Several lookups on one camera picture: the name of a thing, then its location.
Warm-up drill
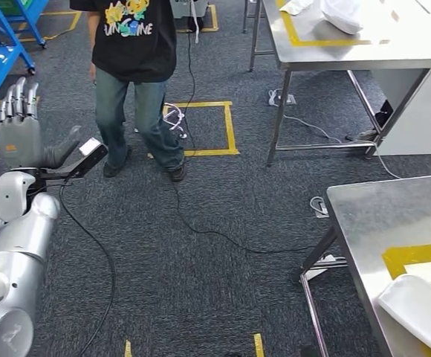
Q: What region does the white plastic bag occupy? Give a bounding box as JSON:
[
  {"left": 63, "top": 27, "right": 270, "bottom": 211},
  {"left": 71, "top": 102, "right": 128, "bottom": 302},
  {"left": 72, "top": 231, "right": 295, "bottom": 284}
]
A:
[{"left": 319, "top": 0, "right": 364, "bottom": 36}]

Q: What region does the steel workbench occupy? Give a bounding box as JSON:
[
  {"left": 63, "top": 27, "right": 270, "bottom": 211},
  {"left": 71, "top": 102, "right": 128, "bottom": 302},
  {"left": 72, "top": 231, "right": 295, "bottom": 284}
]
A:
[
  {"left": 242, "top": 0, "right": 431, "bottom": 169},
  {"left": 299, "top": 173, "right": 431, "bottom": 357}
]

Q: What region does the green plastic crate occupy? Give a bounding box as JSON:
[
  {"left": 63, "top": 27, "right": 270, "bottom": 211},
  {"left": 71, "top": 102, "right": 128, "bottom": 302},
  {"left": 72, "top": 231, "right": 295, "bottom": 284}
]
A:
[{"left": 0, "top": 0, "right": 34, "bottom": 16}]

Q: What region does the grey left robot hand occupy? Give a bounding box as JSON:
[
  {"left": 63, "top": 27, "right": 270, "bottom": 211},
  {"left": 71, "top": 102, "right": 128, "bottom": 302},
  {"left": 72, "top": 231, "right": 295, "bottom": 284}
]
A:
[{"left": 0, "top": 76, "right": 82, "bottom": 170}]

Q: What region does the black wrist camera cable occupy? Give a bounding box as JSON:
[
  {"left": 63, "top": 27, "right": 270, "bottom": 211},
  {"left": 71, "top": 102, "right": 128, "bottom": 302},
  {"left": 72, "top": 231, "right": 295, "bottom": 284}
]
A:
[{"left": 58, "top": 182, "right": 117, "bottom": 357}]

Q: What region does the grey floor socket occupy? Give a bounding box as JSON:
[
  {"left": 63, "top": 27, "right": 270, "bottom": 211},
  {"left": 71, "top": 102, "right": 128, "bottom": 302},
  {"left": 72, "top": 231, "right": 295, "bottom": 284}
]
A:
[{"left": 309, "top": 195, "right": 330, "bottom": 219}]

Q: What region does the white coiled cable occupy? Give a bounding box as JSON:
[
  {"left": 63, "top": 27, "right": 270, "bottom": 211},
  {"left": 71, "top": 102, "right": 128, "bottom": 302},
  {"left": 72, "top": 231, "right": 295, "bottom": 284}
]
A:
[{"left": 162, "top": 102, "right": 189, "bottom": 141}]

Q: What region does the white curved plastic part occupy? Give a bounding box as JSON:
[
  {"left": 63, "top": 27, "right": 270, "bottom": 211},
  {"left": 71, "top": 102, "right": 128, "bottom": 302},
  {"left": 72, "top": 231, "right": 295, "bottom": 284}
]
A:
[{"left": 377, "top": 274, "right": 431, "bottom": 357}]

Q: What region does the black floor cable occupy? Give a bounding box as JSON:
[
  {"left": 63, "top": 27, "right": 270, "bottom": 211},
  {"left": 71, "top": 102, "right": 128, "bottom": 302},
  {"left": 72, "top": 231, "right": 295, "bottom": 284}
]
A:
[{"left": 170, "top": 14, "right": 317, "bottom": 256}]

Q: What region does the blue metal shelf rack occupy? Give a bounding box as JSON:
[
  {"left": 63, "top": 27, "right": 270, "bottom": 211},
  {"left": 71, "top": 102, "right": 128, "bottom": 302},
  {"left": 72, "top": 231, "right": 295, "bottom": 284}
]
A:
[
  {"left": 0, "top": 0, "right": 36, "bottom": 123},
  {"left": 0, "top": 0, "right": 49, "bottom": 49}
]

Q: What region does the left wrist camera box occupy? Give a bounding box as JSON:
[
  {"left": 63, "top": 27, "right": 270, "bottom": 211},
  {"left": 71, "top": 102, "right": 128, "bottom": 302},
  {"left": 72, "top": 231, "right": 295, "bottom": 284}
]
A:
[{"left": 33, "top": 137, "right": 109, "bottom": 187}]

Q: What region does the person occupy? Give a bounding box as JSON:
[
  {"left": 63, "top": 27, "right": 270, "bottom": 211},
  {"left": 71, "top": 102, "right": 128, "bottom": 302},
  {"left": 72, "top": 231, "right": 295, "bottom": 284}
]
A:
[{"left": 70, "top": 0, "right": 187, "bottom": 184}]

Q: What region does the white floor cable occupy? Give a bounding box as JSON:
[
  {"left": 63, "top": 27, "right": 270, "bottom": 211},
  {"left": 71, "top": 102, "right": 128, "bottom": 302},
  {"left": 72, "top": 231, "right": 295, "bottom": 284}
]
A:
[{"left": 268, "top": 89, "right": 402, "bottom": 180}]

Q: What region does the white flat plastic piece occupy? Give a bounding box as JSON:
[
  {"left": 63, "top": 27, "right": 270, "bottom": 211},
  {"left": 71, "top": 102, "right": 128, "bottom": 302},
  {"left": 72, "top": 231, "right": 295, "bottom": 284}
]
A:
[{"left": 279, "top": 0, "right": 315, "bottom": 16}]

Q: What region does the white cabinet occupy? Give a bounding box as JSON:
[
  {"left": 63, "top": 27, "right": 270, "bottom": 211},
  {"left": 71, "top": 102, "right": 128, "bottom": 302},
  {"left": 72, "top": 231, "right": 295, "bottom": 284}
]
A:
[{"left": 371, "top": 67, "right": 431, "bottom": 157}]

